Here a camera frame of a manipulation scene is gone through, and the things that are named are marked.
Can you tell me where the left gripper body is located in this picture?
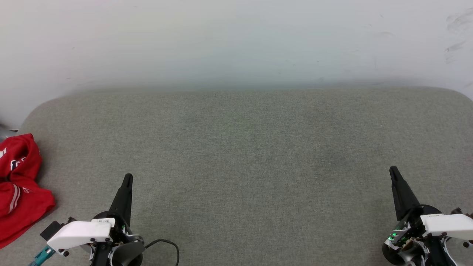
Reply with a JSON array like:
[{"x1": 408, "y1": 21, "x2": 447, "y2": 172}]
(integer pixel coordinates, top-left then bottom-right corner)
[{"x1": 90, "y1": 211, "x2": 134, "y2": 266}]

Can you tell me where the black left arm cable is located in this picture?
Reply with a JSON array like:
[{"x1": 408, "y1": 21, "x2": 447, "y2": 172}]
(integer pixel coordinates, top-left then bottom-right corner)
[{"x1": 143, "y1": 239, "x2": 181, "y2": 266}]

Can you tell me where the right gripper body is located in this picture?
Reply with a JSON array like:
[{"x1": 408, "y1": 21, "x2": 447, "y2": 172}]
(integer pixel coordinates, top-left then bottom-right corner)
[{"x1": 382, "y1": 204, "x2": 444, "y2": 266}]

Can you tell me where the grey metal frame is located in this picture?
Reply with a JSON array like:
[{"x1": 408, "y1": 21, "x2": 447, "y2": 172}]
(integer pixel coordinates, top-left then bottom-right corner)
[{"x1": 0, "y1": 123, "x2": 19, "y2": 143}]

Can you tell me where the red and white shirt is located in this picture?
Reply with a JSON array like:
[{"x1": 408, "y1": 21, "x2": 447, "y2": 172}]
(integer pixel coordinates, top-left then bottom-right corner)
[{"x1": 0, "y1": 133, "x2": 56, "y2": 249}]

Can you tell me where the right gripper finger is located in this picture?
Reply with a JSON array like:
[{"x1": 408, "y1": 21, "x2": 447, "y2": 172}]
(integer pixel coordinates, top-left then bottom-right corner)
[{"x1": 389, "y1": 166, "x2": 422, "y2": 222}]

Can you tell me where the teal left camera connector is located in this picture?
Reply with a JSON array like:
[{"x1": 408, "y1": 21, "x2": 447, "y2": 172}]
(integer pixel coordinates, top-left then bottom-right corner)
[{"x1": 28, "y1": 245, "x2": 56, "y2": 266}]

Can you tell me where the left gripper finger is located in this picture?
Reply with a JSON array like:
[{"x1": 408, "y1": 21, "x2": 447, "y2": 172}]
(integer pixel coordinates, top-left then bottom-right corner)
[{"x1": 109, "y1": 173, "x2": 134, "y2": 226}]

